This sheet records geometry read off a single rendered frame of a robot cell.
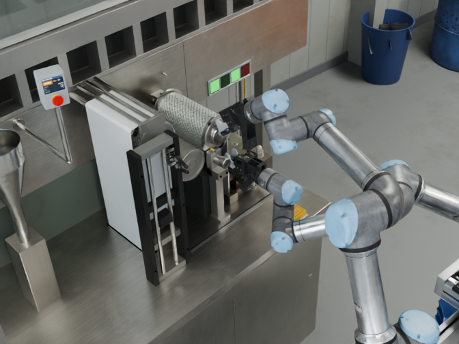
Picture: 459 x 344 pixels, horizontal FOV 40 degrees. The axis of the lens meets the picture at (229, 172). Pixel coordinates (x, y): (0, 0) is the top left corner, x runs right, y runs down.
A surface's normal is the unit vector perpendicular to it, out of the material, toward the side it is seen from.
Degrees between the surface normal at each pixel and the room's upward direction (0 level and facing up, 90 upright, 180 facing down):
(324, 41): 90
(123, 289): 0
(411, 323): 7
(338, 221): 83
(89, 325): 0
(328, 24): 90
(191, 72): 90
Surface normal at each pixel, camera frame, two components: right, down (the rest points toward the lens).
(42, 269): 0.70, 0.42
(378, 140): -0.03, -0.79
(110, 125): -0.71, 0.45
